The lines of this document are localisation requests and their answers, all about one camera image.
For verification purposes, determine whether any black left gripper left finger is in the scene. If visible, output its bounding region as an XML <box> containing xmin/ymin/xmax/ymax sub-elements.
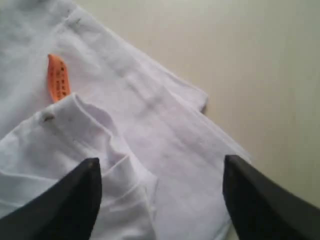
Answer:
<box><xmin>0</xmin><ymin>158</ymin><xmax>102</xmax><ymax>240</ymax></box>

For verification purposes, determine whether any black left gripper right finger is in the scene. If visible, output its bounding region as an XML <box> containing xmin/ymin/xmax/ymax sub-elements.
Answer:
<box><xmin>222</xmin><ymin>155</ymin><xmax>320</xmax><ymax>240</ymax></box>

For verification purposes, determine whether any white t-shirt red logo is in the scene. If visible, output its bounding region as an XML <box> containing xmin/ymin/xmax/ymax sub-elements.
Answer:
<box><xmin>0</xmin><ymin>0</ymin><xmax>244</xmax><ymax>240</ymax></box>

